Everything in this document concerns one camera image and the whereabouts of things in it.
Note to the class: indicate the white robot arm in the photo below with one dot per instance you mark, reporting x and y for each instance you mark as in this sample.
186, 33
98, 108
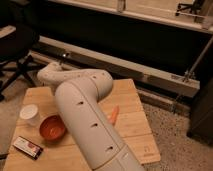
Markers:
77, 94

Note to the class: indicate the white ceramic cup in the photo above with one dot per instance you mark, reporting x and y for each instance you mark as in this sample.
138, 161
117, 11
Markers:
30, 114

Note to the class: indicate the orange toy carrot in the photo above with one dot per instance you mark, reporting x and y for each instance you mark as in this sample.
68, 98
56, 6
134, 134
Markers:
113, 117

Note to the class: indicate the orange bowl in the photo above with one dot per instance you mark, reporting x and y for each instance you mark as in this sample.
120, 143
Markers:
52, 128

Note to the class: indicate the black and white box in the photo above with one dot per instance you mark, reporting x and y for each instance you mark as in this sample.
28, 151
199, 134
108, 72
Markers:
28, 147

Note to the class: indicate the black office chair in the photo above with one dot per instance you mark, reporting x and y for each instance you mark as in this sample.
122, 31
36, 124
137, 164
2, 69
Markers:
14, 55

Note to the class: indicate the wooden table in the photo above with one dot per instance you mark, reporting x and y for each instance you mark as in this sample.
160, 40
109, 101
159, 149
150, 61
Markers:
64, 155

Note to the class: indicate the black chair base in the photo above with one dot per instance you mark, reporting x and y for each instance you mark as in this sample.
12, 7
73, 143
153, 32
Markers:
196, 8

